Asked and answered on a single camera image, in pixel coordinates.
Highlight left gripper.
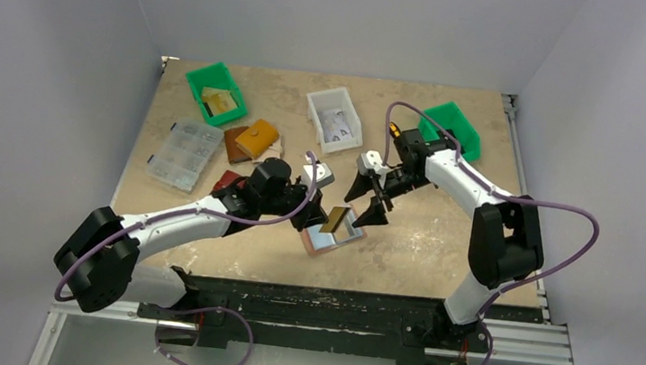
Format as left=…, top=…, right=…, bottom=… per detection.
left=258, top=173, right=332, bottom=234

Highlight pink card holder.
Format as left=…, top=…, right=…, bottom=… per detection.
left=297, top=199, right=371, bottom=264

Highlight gold card with black stripe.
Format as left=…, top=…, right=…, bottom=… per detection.
left=204, top=102, right=217, bottom=117

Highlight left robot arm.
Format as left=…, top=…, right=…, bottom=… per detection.
left=53, top=158, right=334, bottom=313

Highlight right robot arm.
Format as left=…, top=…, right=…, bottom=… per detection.
left=344, top=124, right=544, bottom=347

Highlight beige card holder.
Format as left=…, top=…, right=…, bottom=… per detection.
left=254, top=136, right=285, bottom=164

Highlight cards in white bin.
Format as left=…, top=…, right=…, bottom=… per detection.
left=317, top=108, right=353, bottom=144

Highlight red card holder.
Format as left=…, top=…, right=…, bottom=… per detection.
left=212, top=169, right=245, bottom=192

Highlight yellow card holder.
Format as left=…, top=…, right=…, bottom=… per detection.
left=235, top=119, right=280, bottom=159

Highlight brown card holder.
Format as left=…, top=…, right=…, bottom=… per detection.
left=223, top=125, right=251, bottom=165

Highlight cards in green bin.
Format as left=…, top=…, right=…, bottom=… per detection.
left=200, top=87, right=238, bottom=116

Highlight yellow black screwdriver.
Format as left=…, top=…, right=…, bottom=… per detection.
left=388, top=123, right=402, bottom=141

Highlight white bin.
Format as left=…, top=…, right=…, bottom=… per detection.
left=306, top=87, right=364, bottom=154

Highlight right green bin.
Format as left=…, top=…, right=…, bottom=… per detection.
left=423, top=102, right=481, bottom=162

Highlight green bin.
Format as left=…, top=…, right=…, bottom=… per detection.
left=186, top=62, right=248, bottom=127
left=423, top=102, right=481, bottom=162

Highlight clear compartment organizer box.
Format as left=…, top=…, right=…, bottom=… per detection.
left=146, top=117, right=223, bottom=193

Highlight left green bin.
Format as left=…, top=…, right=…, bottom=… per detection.
left=186, top=62, right=248, bottom=127

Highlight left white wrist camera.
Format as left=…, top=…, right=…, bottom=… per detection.
left=301, top=161, right=335, bottom=189

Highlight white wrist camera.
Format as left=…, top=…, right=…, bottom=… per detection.
left=301, top=161, right=335, bottom=189
left=357, top=151, right=390, bottom=178

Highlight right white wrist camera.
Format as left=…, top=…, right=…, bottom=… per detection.
left=357, top=151, right=390, bottom=178

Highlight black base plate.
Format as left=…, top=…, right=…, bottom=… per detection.
left=137, top=275, right=487, bottom=365

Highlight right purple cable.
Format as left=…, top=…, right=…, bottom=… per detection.
left=359, top=98, right=613, bottom=365

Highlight aluminium frame rail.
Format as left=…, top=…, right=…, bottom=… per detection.
left=47, top=271, right=578, bottom=365

